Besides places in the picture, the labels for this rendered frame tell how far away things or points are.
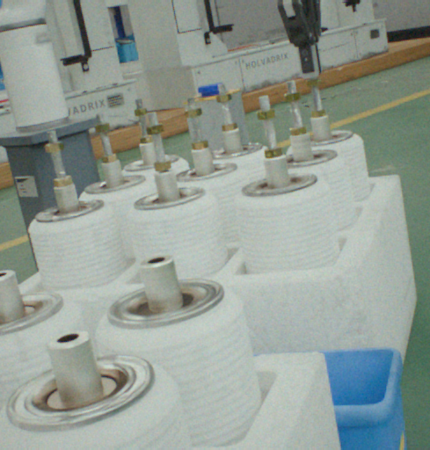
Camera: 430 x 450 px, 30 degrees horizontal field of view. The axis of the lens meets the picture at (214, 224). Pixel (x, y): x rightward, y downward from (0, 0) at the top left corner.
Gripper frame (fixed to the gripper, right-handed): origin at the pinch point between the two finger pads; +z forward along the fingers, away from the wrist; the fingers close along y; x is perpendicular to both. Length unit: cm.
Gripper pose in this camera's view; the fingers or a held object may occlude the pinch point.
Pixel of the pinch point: (309, 61)
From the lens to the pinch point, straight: 101.2
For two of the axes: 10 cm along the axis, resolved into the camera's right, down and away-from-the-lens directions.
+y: 3.2, -2.9, 9.0
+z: 1.9, 9.5, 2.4
